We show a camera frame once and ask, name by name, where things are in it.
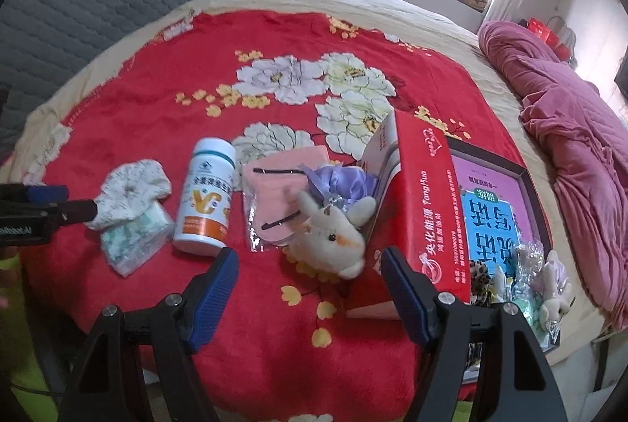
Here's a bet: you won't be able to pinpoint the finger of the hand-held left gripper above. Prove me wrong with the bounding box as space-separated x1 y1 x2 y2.
27 185 69 204
46 199 99 227

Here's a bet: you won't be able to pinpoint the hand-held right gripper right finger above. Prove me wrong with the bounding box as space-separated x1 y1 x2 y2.
380 247 562 422

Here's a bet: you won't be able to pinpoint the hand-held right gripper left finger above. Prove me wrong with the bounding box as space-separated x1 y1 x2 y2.
59 247 239 422

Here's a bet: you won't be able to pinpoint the white floral scrunchie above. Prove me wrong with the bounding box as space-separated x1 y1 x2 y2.
88 158 172 229

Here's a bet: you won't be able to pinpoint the leopard print scrunchie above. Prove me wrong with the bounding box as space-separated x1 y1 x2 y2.
466 258 497 364

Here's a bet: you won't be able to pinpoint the beige plush rabbit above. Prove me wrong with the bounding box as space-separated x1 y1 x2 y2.
285 189 378 281

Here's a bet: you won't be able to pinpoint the dark box with pink print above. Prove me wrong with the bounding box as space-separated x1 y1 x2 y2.
444 140 562 384

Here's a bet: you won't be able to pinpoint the small plush rabbit purple ears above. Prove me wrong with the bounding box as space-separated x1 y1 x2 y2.
532 250 575 329

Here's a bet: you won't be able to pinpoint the green tissue packet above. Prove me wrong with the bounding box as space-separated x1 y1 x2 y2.
100 203 175 278

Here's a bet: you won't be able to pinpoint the red carton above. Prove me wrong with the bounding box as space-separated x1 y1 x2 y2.
346 110 472 322

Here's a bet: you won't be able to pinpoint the white pill bottle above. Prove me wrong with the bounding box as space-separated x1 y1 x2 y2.
173 137 237 256

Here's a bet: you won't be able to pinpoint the pink pouch in plastic bag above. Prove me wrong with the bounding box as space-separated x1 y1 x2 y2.
241 146 329 252

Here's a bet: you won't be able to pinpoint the clear bag of candies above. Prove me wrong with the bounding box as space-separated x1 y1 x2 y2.
509 240 546 320

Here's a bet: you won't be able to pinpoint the purple scrunchie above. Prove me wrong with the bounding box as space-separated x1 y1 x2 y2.
299 163 378 212

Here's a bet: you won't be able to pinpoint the red floral blanket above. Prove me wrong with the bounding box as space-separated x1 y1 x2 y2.
0 10 540 422

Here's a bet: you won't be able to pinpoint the pink quilt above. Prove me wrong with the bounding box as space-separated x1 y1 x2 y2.
478 20 628 329

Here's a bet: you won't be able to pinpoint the red bags on table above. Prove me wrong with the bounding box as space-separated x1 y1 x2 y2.
525 17 575 62

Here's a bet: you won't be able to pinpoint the black wall television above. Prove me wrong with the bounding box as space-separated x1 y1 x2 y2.
614 59 628 100

